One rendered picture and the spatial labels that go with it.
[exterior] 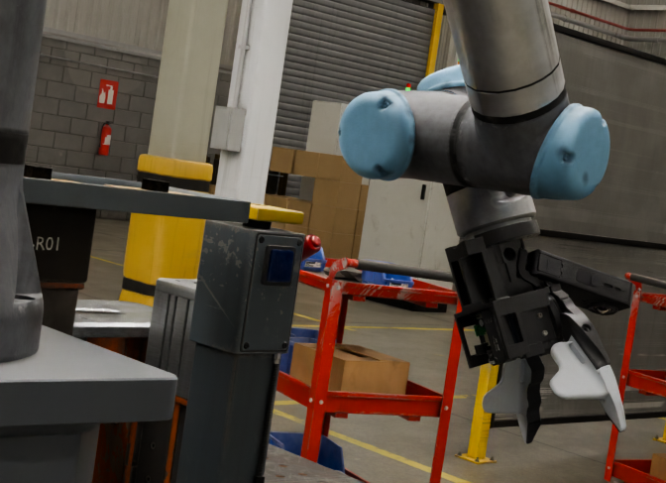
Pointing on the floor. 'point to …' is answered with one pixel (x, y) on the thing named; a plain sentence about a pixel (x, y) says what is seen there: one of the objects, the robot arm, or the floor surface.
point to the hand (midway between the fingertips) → (580, 436)
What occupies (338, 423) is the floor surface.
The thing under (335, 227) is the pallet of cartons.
